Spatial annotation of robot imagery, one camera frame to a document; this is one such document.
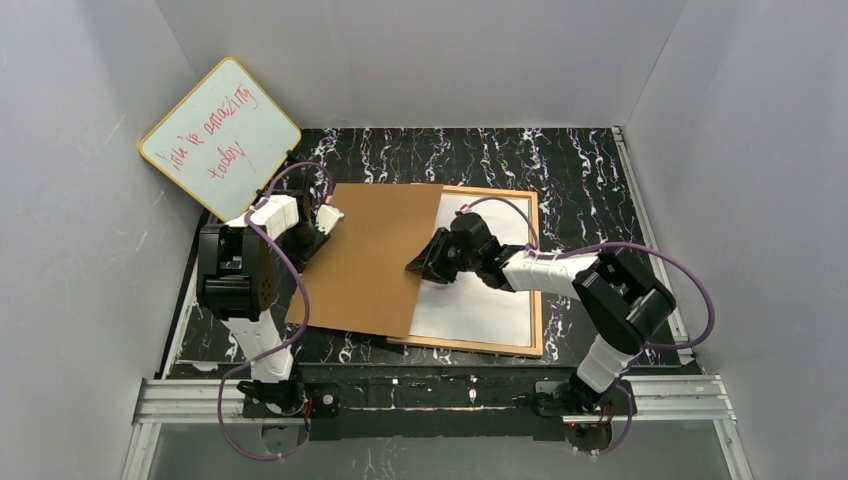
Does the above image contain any printed colour photo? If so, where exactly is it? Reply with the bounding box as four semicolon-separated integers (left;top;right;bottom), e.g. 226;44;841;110
409;193;533;347

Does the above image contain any brown frame backing board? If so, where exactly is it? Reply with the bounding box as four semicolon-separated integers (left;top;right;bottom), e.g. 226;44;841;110
285;183;443;337

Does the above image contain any wooden picture frame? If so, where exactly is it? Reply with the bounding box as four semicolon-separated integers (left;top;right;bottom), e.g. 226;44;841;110
387;185;544;357

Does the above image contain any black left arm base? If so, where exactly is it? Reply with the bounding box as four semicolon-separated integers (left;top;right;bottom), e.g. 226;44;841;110
236;380;341;420

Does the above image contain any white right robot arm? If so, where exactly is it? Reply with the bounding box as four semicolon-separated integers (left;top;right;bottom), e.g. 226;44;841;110
405;211;676;400

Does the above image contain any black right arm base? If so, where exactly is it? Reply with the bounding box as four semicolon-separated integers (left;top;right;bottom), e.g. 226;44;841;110
529;380;638;419

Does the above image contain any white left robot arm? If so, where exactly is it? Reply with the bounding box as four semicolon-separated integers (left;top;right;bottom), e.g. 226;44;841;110
196;175;344;384

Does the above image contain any yellow-edged whiteboard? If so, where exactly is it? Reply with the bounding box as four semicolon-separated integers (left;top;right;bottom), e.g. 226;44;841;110
138;57;302;221

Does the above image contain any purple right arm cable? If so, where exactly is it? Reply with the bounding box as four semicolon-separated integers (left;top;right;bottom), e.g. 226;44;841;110
458;195;718;457

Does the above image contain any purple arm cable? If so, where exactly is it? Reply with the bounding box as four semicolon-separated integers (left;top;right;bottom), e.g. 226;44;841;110
215;161;335;463
458;195;718;457

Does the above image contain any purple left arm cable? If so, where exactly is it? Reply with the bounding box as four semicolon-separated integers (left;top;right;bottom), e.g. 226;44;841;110
215;161;335;463

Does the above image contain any aluminium mounting rail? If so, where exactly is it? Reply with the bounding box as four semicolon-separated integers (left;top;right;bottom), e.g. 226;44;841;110
133;375;737;424

